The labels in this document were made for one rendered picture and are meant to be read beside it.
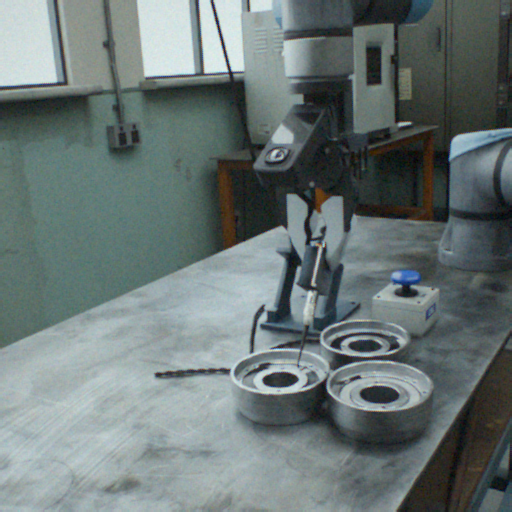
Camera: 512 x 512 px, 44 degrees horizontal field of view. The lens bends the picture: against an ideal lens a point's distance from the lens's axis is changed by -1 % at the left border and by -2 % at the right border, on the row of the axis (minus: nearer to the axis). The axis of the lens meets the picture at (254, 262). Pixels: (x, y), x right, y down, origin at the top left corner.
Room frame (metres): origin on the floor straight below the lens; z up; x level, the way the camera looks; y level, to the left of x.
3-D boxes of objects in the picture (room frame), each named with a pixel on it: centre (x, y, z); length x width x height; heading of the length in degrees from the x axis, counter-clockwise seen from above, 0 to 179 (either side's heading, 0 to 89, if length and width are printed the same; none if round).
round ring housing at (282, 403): (0.61, -0.02, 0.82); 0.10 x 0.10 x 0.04
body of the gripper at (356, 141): (0.72, -0.09, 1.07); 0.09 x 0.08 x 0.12; 149
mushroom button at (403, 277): (0.81, -0.20, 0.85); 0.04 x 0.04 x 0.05
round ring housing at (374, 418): (0.56, -0.12, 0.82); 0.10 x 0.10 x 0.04
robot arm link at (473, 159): (1.07, -0.41, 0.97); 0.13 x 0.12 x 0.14; 32
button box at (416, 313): (0.81, -0.21, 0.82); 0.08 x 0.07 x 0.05; 146
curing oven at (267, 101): (3.24, -0.43, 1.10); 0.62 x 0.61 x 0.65; 146
